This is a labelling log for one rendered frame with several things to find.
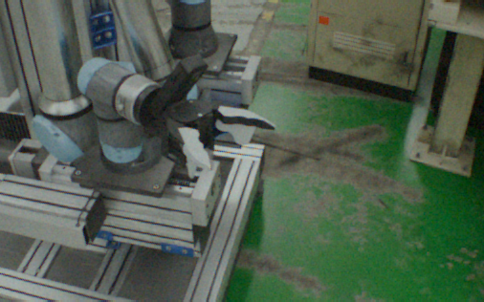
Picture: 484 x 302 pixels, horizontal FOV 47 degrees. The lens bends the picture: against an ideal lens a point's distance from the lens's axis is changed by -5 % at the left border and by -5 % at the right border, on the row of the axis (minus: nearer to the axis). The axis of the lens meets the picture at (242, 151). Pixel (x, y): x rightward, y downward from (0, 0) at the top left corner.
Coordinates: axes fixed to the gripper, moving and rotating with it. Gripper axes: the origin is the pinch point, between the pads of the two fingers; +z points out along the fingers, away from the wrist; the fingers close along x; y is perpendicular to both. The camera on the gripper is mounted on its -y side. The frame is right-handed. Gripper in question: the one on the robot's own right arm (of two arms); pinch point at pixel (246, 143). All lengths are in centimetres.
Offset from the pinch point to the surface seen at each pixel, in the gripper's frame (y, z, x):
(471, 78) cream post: 44, -5, -153
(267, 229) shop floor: 96, -42, -80
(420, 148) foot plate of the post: 85, -18, -157
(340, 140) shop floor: 88, -49, -141
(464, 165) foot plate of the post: 84, 3, -158
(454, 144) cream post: 76, -4, -158
